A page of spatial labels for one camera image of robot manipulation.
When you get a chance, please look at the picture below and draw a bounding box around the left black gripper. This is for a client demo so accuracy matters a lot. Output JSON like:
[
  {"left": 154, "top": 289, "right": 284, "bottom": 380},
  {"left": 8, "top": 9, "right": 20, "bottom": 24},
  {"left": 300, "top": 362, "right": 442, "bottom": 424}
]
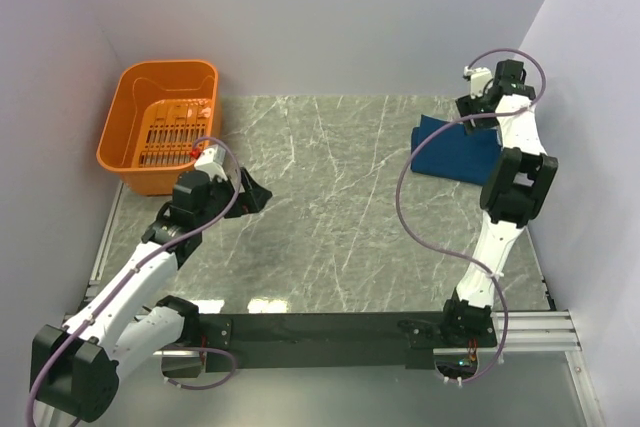
[{"left": 196, "top": 166, "right": 271, "bottom": 228}]

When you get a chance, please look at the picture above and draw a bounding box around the blue mickey mouse t-shirt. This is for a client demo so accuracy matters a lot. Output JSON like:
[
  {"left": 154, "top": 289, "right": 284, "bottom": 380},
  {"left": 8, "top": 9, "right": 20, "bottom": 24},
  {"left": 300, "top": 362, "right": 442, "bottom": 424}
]
[{"left": 410, "top": 124, "right": 501, "bottom": 186}]

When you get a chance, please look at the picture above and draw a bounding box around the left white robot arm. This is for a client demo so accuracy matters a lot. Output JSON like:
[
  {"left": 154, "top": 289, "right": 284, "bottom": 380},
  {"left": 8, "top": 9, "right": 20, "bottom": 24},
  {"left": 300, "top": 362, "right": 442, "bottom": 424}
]
[{"left": 25, "top": 168, "right": 272, "bottom": 425}]

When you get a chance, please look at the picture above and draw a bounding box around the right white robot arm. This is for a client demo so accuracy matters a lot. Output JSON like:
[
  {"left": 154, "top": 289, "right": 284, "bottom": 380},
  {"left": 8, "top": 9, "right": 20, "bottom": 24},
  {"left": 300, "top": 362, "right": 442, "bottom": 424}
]
[{"left": 438, "top": 60, "right": 558, "bottom": 347}]

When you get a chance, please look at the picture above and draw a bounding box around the orange plastic basket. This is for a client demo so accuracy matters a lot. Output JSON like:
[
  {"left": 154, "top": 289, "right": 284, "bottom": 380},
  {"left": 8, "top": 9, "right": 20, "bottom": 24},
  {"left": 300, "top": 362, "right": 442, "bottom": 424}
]
[{"left": 96, "top": 60, "right": 223, "bottom": 196}]

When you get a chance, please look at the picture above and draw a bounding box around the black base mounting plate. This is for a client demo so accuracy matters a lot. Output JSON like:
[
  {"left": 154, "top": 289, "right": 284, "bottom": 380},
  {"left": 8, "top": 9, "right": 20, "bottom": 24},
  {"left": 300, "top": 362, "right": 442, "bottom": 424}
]
[{"left": 169, "top": 312, "right": 501, "bottom": 370}]

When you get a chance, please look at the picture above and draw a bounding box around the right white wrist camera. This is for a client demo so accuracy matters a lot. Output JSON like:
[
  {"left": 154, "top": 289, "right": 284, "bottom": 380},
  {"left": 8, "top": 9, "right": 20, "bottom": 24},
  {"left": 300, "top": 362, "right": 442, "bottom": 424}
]
[{"left": 463, "top": 66, "right": 493, "bottom": 99}]

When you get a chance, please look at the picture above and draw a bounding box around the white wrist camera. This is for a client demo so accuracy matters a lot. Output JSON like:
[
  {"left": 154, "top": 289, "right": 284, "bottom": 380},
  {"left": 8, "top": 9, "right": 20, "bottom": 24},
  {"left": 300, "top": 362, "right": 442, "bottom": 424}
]
[
  {"left": 463, "top": 66, "right": 493, "bottom": 99},
  {"left": 194, "top": 145, "right": 227, "bottom": 180}
]

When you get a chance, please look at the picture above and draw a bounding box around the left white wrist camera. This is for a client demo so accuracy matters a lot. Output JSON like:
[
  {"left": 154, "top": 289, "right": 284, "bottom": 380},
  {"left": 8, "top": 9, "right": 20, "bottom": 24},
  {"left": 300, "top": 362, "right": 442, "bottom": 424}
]
[{"left": 194, "top": 145, "right": 227, "bottom": 180}]

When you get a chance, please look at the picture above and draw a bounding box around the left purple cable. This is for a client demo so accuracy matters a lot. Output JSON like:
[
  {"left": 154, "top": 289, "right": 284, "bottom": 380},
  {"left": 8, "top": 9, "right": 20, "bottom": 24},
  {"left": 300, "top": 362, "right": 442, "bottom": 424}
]
[{"left": 24, "top": 136, "right": 241, "bottom": 427}]

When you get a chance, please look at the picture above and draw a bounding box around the aluminium frame rail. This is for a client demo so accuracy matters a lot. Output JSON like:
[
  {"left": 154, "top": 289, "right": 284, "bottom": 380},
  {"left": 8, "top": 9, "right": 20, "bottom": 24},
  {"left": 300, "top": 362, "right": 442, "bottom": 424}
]
[{"left": 29, "top": 181, "right": 606, "bottom": 427}]

